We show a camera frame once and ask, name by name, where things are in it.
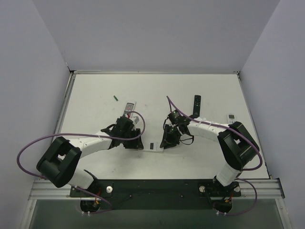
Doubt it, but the black slim remote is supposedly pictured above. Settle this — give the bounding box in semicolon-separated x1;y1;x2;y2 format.
193;95;201;118

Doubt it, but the aluminium rail frame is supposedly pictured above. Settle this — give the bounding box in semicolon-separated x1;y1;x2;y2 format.
30;72;283;229

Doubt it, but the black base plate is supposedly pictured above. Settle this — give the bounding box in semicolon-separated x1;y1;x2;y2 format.
70;179;241;210

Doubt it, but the grey and white remote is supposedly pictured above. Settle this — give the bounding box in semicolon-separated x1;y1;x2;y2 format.
123;101;136;118

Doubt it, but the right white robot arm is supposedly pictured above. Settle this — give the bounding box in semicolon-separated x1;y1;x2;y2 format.
160;110;262;187

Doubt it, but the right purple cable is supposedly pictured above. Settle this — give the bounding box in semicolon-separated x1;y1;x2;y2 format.
166;95;263;217

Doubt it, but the purple cable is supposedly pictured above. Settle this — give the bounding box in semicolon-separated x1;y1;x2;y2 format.
166;95;263;217
16;111;146;214

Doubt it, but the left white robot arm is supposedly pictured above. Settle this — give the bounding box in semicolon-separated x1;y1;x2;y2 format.
36;116;143;197

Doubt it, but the white air conditioner remote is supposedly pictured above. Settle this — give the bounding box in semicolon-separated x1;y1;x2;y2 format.
227;114;236;124

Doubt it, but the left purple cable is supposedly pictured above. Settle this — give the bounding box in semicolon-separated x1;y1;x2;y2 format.
16;111;146;214

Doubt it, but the red and white remote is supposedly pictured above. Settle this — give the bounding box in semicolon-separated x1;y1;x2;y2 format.
143;142;164;153

